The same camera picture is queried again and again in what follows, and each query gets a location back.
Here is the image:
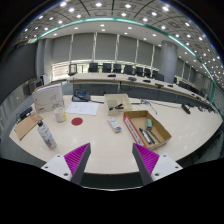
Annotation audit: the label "teal small item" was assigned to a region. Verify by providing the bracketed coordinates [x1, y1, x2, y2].
[145, 118, 154, 130]

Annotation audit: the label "white ceramic cup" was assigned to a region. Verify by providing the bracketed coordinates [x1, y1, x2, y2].
[53, 106, 67, 124]

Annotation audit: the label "long curved conference desk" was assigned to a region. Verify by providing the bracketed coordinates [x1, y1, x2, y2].
[68, 72, 214, 108]

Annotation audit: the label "round ceiling lights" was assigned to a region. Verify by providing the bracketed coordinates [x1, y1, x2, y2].
[23, 0, 222, 72]

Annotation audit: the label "brown paper envelope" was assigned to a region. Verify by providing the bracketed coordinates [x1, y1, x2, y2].
[13, 112, 44, 141]

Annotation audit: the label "black flat device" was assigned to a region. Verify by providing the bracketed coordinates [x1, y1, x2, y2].
[16, 106, 34, 122]

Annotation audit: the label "black pens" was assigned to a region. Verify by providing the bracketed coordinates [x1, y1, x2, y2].
[138, 127, 161, 145]

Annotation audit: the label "white paper ream box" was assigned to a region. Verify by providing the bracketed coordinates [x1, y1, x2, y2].
[31, 82, 65, 114]

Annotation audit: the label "flat round red coaster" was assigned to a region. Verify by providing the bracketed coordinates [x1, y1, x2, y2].
[70, 116, 84, 127]

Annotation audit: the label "brown cardboard box red edge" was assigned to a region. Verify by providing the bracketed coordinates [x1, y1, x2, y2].
[122, 110, 173, 150]

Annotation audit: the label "small white carton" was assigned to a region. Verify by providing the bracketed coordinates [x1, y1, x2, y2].
[107, 116, 123, 134]

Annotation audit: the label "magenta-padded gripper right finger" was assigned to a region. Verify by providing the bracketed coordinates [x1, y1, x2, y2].
[131, 142, 184, 186]

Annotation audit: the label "row of black office chairs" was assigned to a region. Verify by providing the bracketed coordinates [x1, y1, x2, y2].
[68, 62, 166, 83]

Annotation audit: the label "black desk phone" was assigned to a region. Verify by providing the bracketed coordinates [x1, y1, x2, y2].
[71, 90, 92, 103]

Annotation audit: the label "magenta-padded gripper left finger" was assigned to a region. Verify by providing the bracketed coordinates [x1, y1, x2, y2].
[40, 142, 92, 186]

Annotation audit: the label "white printed paper sheet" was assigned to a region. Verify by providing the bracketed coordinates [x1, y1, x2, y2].
[64, 101, 100, 117]

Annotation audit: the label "clear plastic water bottle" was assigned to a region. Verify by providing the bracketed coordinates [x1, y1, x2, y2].
[36, 119, 58, 151]

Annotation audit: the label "white open organizer box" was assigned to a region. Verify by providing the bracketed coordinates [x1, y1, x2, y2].
[103, 93, 134, 117]

